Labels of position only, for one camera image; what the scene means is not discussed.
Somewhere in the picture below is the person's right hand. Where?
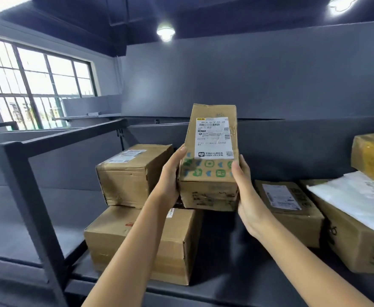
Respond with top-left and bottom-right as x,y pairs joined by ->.
231,154 -> 270,239

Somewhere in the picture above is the person's left hand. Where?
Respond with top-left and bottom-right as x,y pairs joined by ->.
156,144 -> 188,208

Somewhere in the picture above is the white label tall cardboard box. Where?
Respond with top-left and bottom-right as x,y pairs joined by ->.
178,104 -> 240,212

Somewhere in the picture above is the medium brown cardboard box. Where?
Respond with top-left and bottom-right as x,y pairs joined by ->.
95,143 -> 175,209

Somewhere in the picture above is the dark grey metal shelving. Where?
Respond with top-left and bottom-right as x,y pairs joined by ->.
0,126 -> 125,307
0,116 -> 374,307

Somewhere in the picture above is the red logo cardboard box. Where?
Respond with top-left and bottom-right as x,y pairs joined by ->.
84,205 -> 204,286

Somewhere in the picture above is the black printed small cardboard box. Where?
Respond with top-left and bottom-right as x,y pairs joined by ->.
299,179 -> 374,275

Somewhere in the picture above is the long black lettered cardboard box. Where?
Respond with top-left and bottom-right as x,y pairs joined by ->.
350,130 -> 374,191

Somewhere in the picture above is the person's left forearm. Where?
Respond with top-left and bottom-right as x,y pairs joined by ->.
82,194 -> 175,307

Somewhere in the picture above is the person's right forearm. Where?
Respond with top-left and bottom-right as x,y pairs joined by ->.
252,217 -> 374,307

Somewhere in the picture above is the grid pane window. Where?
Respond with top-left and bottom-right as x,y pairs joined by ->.
0,35 -> 99,130

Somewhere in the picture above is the rectangular ceiling light panel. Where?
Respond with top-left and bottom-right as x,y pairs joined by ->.
0,0 -> 32,20

